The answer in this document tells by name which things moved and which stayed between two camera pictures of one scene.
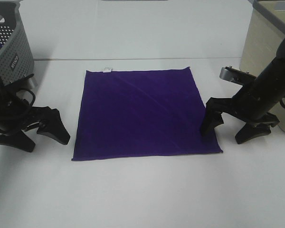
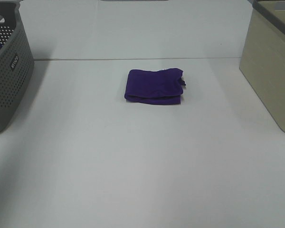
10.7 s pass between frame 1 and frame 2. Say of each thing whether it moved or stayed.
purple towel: moved
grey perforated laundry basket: stayed
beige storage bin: stayed
